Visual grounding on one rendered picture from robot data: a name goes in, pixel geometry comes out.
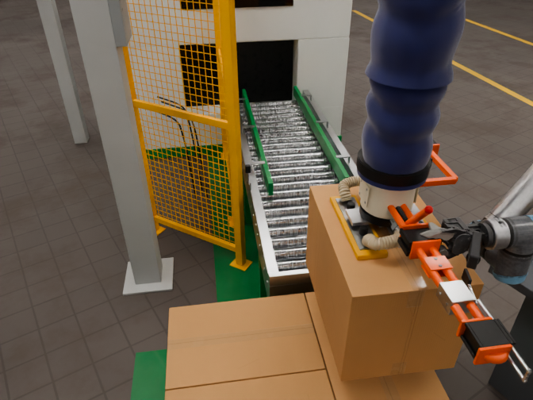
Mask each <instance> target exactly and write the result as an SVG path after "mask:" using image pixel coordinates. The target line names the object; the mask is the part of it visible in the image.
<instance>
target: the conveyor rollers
mask: <svg viewBox="0 0 533 400"><path fill-rule="evenodd" d="M250 106H251V111H252V113H253V117H254V119H255V124H256V127H257V130H258V133H259V138H260V140H261V143H262V146H263V151H264V154H265V157H266V161H267V164H268V167H269V170H270V174H271V178H272V180H273V183H274V194H273V195H268V192H267V187H266V184H265V180H264V178H263V172H262V169H261V166H260V164H256V165H253V168H254V171H255V177H256V180H257V183H258V187H259V193H260V197H261V200H262V204H263V209H264V213H265V217H266V218H270V219H266V223H267V226H268V228H274V227H283V226H292V225H302V226H293V227H284V228H276V229H269V233H270V238H275V237H287V238H279V239H271V243H272V246H273V248H288V247H297V246H306V245H307V236H303V237H291V236H299V235H307V230H308V226H307V224H308V214H309V187H310V186H320V185H331V184H339V183H340V181H339V179H338V177H337V175H336V173H335V171H334V170H333V168H332V166H331V164H330V162H329V160H328V158H327V156H326V155H325V153H324V150H323V149H322V147H321V146H320V143H319V141H318V140H317V138H316V136H315V134H314V132H313V130H312V129H311V127H310V125H309V123H308V121H307V119H306V118H305V115H304V114H303V112H302V110H301V108H300V106H299V105H298V103H297V100H293V101H280V102H255V103H250ZM240 114H241V118H242V122H243V125H249V121H248V119H247V113H246V110H245V107H244V104H243V103H242V104H240ZM244 131H245V134H246V138H247V144H248V147H249V151H250V154H251V160H252V162H257V161H259V158H258V154H257V151H256V148H255V142H254V140H253V136H252V133H251V128H244ZM295 206H299V207H295ZM286 207H289V208H286ZM277 208H281V209H277ZM269 209H272V210H269ZM299 215H305V216H299ZM291 216H296V217H291ZM273 217H279V218H273ZM274 255H275V259H276V260H287V259H294V258H302V257H306V247H305V248H290V249H282V250H274ZM305 261H306V260H291V261H284V262H276V263H277V266H278V271H292V270H300V269H308V268H307V265H306V262H305Z"/></svg>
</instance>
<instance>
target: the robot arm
mask: <svg viewBox="0 0 533 400"><path fill-rule="evenodd" d="M532 207H533V164H532V165H531V166H530V167H529V168H528V170H527V171H526V172H525V173H524V174H523V175H522V176H521V178H520V179H519V180H518V181H517V182H516V183H515V185H514V186H513V187H512V188H511V189H510V190H509V191H508V193H507V194H506V195H505V196H504V197H503V198H502V199H501V200H500V201H499V202H498V203H497V204H496V205H495V206H494V208H493V209H492V210H491V211H490V212H489V213H488V215H486V216H485V217H484V218H483V219H482V220H473V221H472V222H471V223H469V224H465V223H464V222H463V220H462V219H461V218H460V217H453V218H444V219H443V222H442V225H441V228H440V227H439V226H437V225H436V224H434V223H432V222H429V223H428V226H429V229H430V230H428V231H426V232H423V233H421V234H420V235H421V236H422V237H425V238H428V239H430V238H435V239H439V238H440V239H443V241H442V242H443V243H445V245H446V246H447V247H448V249H446V246H444V245H440V247H439V248H440V250H439V253H440V254H441V255H442V256H445V257H446V258H447V259H450V258H453V257H455V256H459V254H463V253H464V252H466V251H468V249H469V251H468V254H467V255H466V262H467V263H466V267H468V268H470V269H474V270H475V269H476V267H477V265H478V264H479V263H480V261H481V257H482V258H483V259H484V260H485V261H486V262H487V263H489V264H490V265H491V266H492V267H493V277H494V278H495V279H497V280H498V281H500V282H502V283H506V284H512V285H516V284H520V283H522V282H523V281H524V280H525V279H526V276H527V274H528V269H529V267H530V264H531V260H532V257H533V215H526V214H527V213H528V212H529V211H530V209H531V208H532ZM451 219H454V220H451Z"/></svg>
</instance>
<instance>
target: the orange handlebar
mask: <svg viewBox="0 0 533 400"><path fill-rule="evenodd" d="M431 158H432V161H433V162H434V163H435V165H436V166H437V167H438V168H439V169H440V170H441V171H442V172H443V174H444V175H445V176H446V177H442V178H433V179H427V180H426V182H425V184H423V185H422V186H421V187H430V186H440V185H449V184H456V182H457V181H458V176H457V175H456V174H455V173H454V172H453V171H452V170H451V169H450V168H449V167H448V166H447V165H446V164H445V163H444V162H443V161H442V160H441V159H440V158H439V157H438V156H437V155H436V154H435V152H434V151H433V150H432V153H431ZM401 208H402V210H403V211H404V213H405V215H406V216H407V218H408V219H409V218H410V217H412V216H414V215H413V214H412V212H411V211H410V209H409V208H408V207H407V206H406V204H403V205H401ZM388 210H389V212H390V213H391V215H392V216H393V218H394V220H395V222H396V223H397V224H398V226H399V227H400V228H401V226H402V225H406V224H405V222H404V220H403V219H402V217H401V215H400V214H399V213H398V212H397V210H396V208H395V207H394V206H393V205H390V206H388ZM415 252H416V254H417V256H418V257H419V259H420V261H421V263H422V264H423V265H421V267H422V268H423V269H424V271H425V273H426V275H427V276H428V278H432V280H433V281H434V283H435V285H436V286H437V287H439V283H442V282H443V280H442V278H441V277H445V276H446V277H447V279H448V280H449V282H450V281H456V280H458V278H457V277H456V275H455V274H454V272H453V271H452V270H451V269H453V267H452V266H451V264H450V262H449V261H448V259H447V258H446V257H445V256H442V255H441V254H440V253H439V251H438V249H437V248H436V247H435V246H434V247H430V248H429V252H430V253H431V255H432V256H431V257H427V255H426V254H425V252H424V250H423V249H422V248H418V249H417V250H415ZM466 307H467V309H468V310H469V311H470V313H471V314H472V316H473V317H474V318H480V317H485V316H484V315H483V314H482V312H481V311H480V310H479V308H478V307H477V305H476V304H475V302H470V303H469V304H467V306H466ZM451 310H452V311H453V313H454V315H455V316H456V318H457V319H458V321H459V323H460V321H461V320H467V319H468V317H467V316H466V315H465V313H464V311H463V310H462V308H461V306H460V305H459V304H454V305H452V306H451ZM507 359H508V352H500V353H490V354H488V355H486V356H484V360H486V361H487V362H489V363H494V364H500V363H505V362H506V361H507Z"/></svg>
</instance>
